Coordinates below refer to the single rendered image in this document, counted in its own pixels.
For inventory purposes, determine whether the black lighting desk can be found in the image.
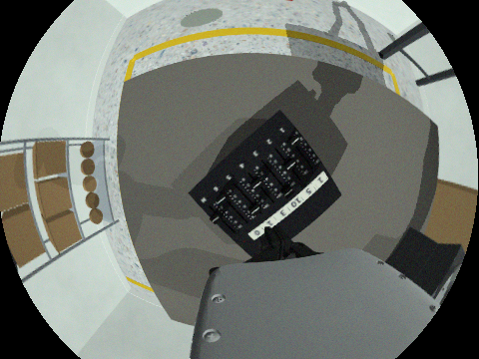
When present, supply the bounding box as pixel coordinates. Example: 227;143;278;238
188;110;342;257

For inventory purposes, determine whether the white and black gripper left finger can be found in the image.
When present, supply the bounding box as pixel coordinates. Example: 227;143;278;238
244;226;280;263

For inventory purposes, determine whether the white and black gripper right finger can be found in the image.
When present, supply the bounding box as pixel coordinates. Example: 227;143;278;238
272;226;323;260

